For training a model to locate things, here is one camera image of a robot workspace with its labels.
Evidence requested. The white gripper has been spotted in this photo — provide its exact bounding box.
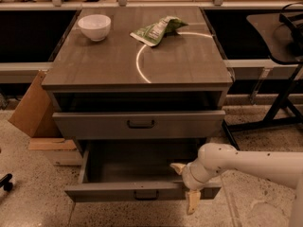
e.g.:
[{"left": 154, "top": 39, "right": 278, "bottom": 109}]
[{"left": 169, "top": 159, "right": 219, "bottom": 215}]

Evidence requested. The grey drawer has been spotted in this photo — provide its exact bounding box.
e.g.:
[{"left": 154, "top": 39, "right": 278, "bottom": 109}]
[
  {"left": 53, "top": 111, "right": 225, "bottom": 140},
  {"left": 64, "top": 138, "right": 223, "bottom": 203}
]

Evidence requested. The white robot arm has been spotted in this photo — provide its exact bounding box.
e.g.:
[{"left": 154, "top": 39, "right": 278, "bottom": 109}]
[{"left": 170, "top": 143, "right": 303, "bottom": 227}]

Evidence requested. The grey top drawer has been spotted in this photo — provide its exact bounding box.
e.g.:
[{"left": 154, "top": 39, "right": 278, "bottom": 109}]
[{"left": 53, "top": 111, "right": 225, "bottom": 140}]

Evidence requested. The grey three-drawer cabinet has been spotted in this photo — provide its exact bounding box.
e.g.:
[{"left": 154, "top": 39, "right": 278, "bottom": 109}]
[{"left": 41, "top": 6, "right": 234, "bottom": 149}]

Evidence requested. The green snack bag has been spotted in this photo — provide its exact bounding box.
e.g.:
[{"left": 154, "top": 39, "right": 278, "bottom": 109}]
[{"left": 130, "top": 16, "right": 187, "bottom": 47}]

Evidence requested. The brown cardboard box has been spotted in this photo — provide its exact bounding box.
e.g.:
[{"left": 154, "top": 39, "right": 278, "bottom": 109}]
[{"left": 8, "top": 70, "right": 83, "bottom": 167}]

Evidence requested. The black metal stand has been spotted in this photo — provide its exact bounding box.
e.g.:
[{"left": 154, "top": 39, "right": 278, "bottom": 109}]
[{"left": 223, "top": 2, "right": 303, "bottom": 148}]

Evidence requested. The white ceramic bowl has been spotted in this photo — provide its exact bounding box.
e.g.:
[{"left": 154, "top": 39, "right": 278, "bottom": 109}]
[{"left": 78, "top": 14, "right": 111, "bottom": 42}]

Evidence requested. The black chair caster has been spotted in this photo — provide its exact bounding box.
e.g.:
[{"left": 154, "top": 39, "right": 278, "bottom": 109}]
[{"left": 0, "top": 173, "right": 13, "bottom": 191}]

